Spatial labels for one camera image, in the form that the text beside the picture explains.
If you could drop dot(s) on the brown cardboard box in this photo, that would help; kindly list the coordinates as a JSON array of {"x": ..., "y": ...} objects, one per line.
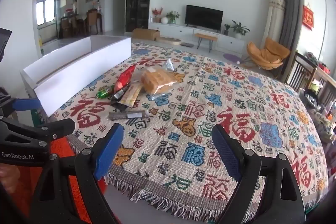
[{"x": 143, "y": 34}]

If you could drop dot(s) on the clear bread packet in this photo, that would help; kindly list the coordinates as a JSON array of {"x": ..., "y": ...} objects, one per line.
[{"x": 157, "y": 81}]

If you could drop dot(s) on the long clear snack stick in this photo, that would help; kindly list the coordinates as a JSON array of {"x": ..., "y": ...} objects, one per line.
[{"x": 128, "y": 115}]

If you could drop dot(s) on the black chocolate bar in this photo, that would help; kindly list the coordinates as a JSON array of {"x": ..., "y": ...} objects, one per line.
[{"x": 118, "y": 95}]

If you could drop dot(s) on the small potted plant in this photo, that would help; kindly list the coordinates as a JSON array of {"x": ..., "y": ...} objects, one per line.
[{"x": 226, "y": 28}]

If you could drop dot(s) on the orange lounge chair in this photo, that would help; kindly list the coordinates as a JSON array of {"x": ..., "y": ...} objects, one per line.
[{"x": 270, "y": 54}]

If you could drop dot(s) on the white television cabinet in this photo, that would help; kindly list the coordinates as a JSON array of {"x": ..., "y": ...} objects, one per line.
[{"x": 173, "y": 29}]

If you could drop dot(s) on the wooden dining table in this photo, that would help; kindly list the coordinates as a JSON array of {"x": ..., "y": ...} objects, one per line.
[{"x": 80, "y": 18}]

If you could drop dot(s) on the grey floor mat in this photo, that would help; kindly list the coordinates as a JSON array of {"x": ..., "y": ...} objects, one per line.
[{"x": 187, "y": 44}]

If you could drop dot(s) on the silver triangular snack packet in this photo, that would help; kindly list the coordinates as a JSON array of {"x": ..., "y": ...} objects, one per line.
[{"x": 169, "y": 64}]

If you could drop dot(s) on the white round vase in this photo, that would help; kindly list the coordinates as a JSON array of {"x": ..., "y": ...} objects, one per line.
[{"x": 164, "y": 20}]

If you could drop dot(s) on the red snack packet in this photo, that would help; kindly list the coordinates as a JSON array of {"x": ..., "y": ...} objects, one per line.
[{"x": 124, "y": 79}]

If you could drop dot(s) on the green sausage packet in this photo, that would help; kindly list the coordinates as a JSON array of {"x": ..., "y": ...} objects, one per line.
[{"x": 103, "y": 93}]

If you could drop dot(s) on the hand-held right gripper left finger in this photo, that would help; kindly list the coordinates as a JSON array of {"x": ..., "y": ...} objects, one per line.
[{"x": 110, "y": 150}]

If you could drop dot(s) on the black television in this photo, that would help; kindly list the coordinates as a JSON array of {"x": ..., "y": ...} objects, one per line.
[{"x": 203, "y": 16}]

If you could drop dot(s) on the red flowers in vase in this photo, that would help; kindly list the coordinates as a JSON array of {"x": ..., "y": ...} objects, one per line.
[{"x": 157, "y": 12}]

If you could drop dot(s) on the round wooden cat scratcher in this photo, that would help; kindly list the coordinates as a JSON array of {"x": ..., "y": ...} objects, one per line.
[{"x": 169, "y": 40}]

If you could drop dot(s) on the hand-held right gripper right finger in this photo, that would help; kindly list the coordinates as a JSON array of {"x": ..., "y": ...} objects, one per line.
[{"x": 225, "y": 150}]

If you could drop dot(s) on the purple round mat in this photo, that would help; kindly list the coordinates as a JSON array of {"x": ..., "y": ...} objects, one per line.
[{"x": 232, "y": 57}]

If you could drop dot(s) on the white cardboard box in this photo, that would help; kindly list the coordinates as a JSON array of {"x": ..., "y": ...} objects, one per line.
[{"x": 78, "y": 74}]

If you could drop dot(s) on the yellow cartoon snack packet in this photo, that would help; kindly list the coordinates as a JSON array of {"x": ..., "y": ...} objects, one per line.
[{"x": 130, "y": 95}]

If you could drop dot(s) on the grey curtain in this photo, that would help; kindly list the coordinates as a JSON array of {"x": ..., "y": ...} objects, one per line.
[{"x": 290, "y": 16}]

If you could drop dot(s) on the cluttered wooden table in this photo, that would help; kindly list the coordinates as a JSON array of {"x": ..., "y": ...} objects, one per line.
[{"x": 325, "y": 119}]

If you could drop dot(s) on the covered standing air conditioner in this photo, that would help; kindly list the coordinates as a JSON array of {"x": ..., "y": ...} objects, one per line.
[{"x": 274, "y": 16}]

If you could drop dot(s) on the green cloth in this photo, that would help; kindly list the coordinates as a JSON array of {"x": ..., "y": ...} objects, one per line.
[{"x": 36, "y": 117}]

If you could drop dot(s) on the wooden bench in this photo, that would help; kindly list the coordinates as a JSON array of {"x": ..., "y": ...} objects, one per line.
[{"x": 205, "y": 36}]

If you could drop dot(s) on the large potted plant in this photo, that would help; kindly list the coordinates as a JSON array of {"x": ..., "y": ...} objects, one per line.
[{"x": 239, "y": 28}]

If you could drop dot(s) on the dark wooden chair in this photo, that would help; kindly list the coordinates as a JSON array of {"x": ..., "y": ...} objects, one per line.
[{"x": 296, "y": 69}]

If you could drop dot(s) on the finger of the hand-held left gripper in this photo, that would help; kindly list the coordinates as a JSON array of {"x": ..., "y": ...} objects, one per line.
[
  {"x": 25, "y": 104},
  {"x": 60, "y": 127}
]

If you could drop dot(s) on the balcony sliding door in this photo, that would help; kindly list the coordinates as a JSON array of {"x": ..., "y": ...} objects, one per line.
[{"x": 50, "y": 11}]

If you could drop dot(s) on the printed blanket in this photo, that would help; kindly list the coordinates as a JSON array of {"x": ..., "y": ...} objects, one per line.
[{"x": 183, "y": 161}]

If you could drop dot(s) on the wooden dining chair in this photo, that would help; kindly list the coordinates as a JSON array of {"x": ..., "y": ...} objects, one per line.
[
  {"x": 92, "y": 18},
  {"x": 66, "y": 26}
]

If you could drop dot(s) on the person's left hand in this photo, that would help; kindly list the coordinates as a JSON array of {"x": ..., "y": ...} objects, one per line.
[{"x": 8, "y": 178}]

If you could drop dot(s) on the bushy green potted plant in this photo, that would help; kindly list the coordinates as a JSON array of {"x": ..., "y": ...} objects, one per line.
[{"x": 172, "y": 16}]

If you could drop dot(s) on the black snack packet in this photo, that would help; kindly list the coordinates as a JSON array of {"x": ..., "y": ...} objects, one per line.
[{"x": 122, "y": 108}]

